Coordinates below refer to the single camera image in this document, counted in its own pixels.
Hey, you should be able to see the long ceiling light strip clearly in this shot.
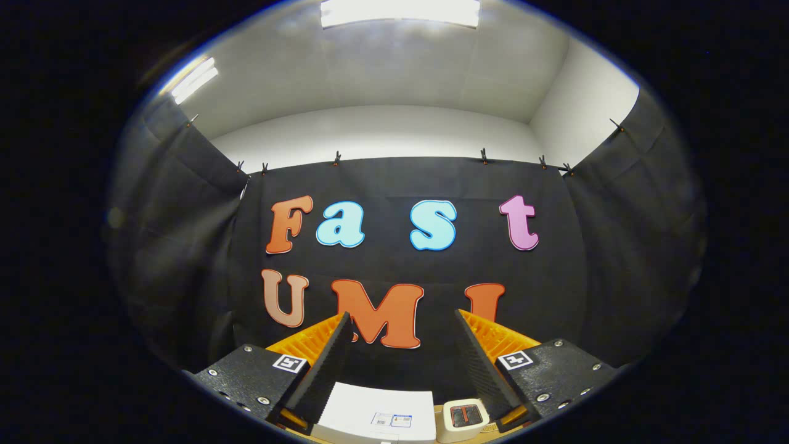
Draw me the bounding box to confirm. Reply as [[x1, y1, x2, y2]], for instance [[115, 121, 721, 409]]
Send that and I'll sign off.
[[170, 57, 219, 105]]

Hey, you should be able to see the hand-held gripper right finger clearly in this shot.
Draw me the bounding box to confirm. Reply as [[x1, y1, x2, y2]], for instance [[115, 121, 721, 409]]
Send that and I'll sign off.
[[454, 308, 624, 432]]

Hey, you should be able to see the rectangular ceiling light panel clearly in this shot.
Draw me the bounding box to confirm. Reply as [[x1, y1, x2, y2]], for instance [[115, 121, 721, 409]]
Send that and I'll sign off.
[[321, 0, 481, 29]]

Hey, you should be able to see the white toaster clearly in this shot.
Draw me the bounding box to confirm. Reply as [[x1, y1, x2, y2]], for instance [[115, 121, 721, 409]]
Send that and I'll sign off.
[[435, 398, 491, 443]]

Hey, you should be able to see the row of black clips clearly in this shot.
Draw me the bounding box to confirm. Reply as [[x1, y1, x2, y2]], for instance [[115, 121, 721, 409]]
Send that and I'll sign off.
[[185, 114, 626, 178]]

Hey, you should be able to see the white microwave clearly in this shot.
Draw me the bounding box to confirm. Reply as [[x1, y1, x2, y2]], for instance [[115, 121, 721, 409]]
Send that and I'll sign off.
[[311, 382, 437, 443]]

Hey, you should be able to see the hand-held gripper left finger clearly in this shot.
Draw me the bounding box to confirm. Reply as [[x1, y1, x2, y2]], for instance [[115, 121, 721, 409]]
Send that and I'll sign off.
[[183, 311, 352, 435]]

